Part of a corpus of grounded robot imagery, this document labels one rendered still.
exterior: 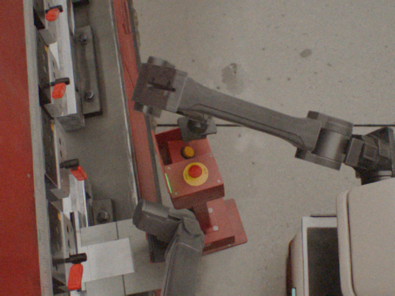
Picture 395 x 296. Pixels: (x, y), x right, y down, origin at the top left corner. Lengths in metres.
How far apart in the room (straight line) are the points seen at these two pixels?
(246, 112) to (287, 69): 1.66
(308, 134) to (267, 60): 1.62
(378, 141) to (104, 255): 0.68
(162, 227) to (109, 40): 0.80
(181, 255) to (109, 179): 0.59
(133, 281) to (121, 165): 0.37
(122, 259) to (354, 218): 0.59
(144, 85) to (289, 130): 0.29
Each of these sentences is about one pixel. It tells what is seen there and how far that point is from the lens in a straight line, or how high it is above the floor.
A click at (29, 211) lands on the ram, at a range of 1.01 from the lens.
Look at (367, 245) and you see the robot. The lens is 1.05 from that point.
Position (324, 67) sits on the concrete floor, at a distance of 2.75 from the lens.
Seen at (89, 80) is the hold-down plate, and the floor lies 0.90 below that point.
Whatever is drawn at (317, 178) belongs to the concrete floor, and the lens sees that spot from 2.51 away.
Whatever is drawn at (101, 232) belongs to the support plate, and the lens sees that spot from 1.43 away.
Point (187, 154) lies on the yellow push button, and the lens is 1.75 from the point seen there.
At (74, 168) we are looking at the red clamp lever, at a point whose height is 1.23.
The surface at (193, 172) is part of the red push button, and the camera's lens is 1.65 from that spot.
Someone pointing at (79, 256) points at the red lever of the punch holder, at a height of 1.26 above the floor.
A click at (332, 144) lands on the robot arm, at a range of 1.18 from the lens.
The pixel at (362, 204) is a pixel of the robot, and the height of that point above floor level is 1.34.
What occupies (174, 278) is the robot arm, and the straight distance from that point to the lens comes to 1.00.
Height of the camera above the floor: 2.34
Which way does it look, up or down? 67 degrees down
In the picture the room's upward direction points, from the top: 11 degrees counter-clockwise
